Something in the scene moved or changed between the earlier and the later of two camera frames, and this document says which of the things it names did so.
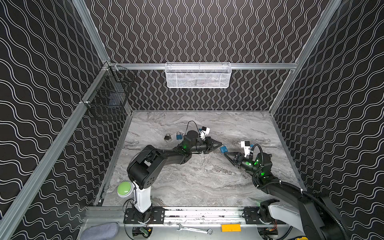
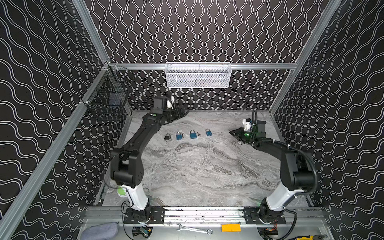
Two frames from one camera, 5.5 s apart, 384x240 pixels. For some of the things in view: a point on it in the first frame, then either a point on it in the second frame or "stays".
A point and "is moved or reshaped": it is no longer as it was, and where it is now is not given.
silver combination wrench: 209,231 stays
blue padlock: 179,136 stays
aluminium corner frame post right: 331,8 stays
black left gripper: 208,144 to 174,112
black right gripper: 239,159 to 243,135
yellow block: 231,228 stays
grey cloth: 106,231 stays
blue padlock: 223,149 is moved or reshaped
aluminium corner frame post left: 92,29 stays
